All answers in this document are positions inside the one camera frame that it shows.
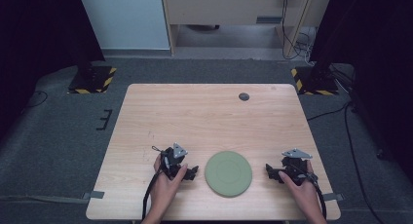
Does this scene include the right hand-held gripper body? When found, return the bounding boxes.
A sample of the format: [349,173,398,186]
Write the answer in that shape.
[281,148,319,186]

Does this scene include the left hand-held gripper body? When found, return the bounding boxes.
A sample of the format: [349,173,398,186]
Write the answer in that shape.
[160,142,189,180]

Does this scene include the green round plate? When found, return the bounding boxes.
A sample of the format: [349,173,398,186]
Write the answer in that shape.
[204,150,253,199]

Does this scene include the person's left hand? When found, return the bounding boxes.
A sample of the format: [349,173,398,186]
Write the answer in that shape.
[149,153,189,213]

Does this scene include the person's right hand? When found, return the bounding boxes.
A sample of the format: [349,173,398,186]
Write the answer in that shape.
[278,161,326,217]

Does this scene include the grey tape strip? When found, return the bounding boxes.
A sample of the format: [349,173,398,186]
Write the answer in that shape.
[81,190,106,201]
[322,192,346,203]

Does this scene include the black stand hazard-striped base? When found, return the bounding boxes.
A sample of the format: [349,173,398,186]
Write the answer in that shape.
[290,66,340,96]
[67,65,118,94]

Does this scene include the black curtain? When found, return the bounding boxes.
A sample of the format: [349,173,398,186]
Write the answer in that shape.
[309,0,413,174]
[0,0,106,139]

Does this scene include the white panel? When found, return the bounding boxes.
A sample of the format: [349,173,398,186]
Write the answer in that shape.
[77,0,171,51]

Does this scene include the light wooden desk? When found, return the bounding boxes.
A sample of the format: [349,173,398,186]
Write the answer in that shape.
[161,0,334,58]

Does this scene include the right hand-held gripper black cable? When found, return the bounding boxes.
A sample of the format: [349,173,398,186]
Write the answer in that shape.
[310,174,327,219]

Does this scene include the hand-held gripper black cable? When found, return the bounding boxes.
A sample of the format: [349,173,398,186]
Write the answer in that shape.
[310,174,327,219]
[141,169,164,221]

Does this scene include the left hand-held gripper black cable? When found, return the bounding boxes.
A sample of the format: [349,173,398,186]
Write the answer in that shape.
[141,169,164,221]

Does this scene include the long black floor cable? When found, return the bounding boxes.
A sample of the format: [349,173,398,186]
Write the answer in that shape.
[306,100,379,224]

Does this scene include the black power cables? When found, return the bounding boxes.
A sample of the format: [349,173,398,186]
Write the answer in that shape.
[280,0,315,60]

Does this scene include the short black floor cable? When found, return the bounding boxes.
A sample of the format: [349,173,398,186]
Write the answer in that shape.
[25,90,49,109]

